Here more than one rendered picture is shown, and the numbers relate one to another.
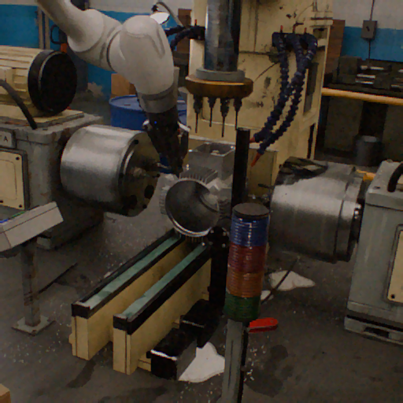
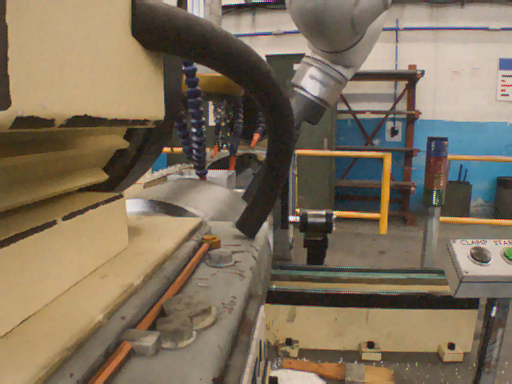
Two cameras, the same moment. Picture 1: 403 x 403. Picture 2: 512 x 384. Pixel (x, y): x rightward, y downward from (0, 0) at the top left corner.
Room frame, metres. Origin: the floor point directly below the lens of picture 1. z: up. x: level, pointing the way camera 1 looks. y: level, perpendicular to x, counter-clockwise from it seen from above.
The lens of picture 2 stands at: (1.56, 0.73, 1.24)
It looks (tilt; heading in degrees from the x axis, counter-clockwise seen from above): 10 degrees down; 254
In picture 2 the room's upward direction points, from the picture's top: straight up
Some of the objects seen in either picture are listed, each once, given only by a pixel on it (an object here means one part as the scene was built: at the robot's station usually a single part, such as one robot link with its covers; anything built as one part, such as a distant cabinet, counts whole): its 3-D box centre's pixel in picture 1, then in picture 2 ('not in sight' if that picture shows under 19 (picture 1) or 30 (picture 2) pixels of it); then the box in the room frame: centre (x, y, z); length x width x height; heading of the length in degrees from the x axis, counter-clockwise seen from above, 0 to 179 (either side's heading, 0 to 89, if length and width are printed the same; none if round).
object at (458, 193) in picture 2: not in sight; (450, 190); (-2.31, -3.15, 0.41); 0.52 x 0.47 x 0.82; 149
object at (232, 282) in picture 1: (245, 276); (434, 180); (0.81, -0.08, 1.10); 0.06 x 0.06 x 0.04
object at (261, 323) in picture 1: (260, 325); not in sight; (1.12, -0.16, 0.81); 0.09 x 0.03 x 0.02; 106
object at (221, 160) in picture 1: (213, 160); (203, 190); (1.46, -0.03, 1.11); 0.12 x 0.11 x 0.07; 158
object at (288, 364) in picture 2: not in sight; (338, 371); (1.26, 0.22, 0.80); 0.21 x 0.05 x 0.01; 149
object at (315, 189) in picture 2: not in sight; (302, 150); (0.00, -2.94, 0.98); 0.72 x 0.49 x 1.96; 149
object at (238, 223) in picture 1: (249, 227); (437, 147); (0.81, -0.08, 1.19); 0.06 x 0.06 x 0.04
